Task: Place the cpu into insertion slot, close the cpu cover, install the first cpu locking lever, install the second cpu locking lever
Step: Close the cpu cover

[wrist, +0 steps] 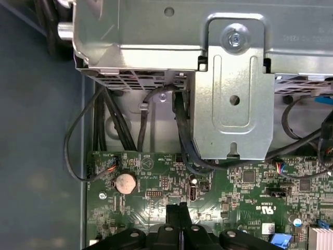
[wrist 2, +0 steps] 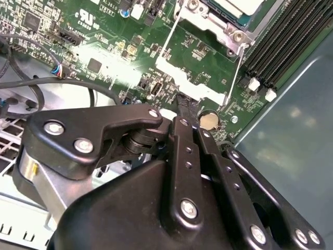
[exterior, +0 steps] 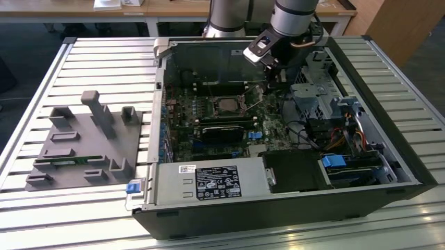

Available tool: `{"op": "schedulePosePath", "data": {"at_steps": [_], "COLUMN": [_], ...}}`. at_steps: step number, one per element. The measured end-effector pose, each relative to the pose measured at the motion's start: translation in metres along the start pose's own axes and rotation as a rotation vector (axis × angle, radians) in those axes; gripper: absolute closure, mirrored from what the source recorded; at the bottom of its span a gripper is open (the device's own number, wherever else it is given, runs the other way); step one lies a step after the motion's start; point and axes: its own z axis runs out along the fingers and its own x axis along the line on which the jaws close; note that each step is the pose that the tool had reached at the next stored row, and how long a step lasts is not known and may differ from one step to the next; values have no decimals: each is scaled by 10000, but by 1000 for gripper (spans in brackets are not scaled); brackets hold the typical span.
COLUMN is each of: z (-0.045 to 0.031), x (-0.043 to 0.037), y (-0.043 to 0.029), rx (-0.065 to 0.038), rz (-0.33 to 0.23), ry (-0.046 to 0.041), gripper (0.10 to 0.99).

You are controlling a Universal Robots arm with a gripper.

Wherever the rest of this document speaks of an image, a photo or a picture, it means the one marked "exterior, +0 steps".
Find black RAM slot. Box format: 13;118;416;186
196;80;249;89
200;116;254;122

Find silver square CPU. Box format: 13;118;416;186
216;98;242;112

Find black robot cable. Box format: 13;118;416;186
311;11;327;47

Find grey parts rack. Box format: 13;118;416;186
24;90;146;193

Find black plastic shroud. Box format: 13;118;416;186
261;149;334;194

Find green RAM stick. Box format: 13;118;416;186
33;155;106;166

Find green motherboard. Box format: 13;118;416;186
162;79;315;163

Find open black PC case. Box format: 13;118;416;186
131;35;438;240

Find silver metal drive cage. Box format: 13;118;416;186
289;51;365;122

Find CPU socket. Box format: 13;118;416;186
207;95;250;118

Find blue disk carrier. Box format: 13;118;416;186
321;154;347;170

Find wooden desk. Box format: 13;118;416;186
0;0;358;37

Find wooden cabinet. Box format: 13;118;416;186
342;0;445;68

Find silver power supply unit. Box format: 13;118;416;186
152;157;275;205

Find black graphics card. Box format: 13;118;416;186
199;124;246;143

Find yellow red power wires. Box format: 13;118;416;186
326;124;369;154

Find beige case handle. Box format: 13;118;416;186
152;37;175;59

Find metal socket cover frame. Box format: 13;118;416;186
239;83;267;112

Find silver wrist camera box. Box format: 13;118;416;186
242;28;279;64

